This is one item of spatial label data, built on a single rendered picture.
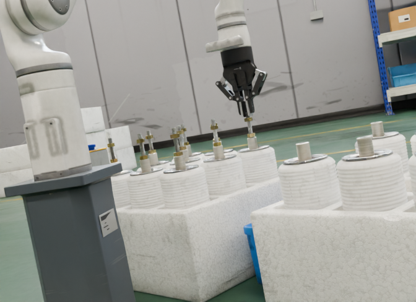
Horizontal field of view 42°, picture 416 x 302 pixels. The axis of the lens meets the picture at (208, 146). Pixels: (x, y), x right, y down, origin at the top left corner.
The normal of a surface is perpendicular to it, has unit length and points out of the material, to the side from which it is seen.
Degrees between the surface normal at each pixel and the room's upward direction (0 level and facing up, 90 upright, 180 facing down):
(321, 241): 90
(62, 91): 90
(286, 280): 90
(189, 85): 90
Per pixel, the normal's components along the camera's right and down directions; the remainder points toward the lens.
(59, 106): 0.50, -0.04
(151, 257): -0.70, 0.18
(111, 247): 0.94, -0.18
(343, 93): -0.29, 0.11
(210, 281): 0.69, -0.08
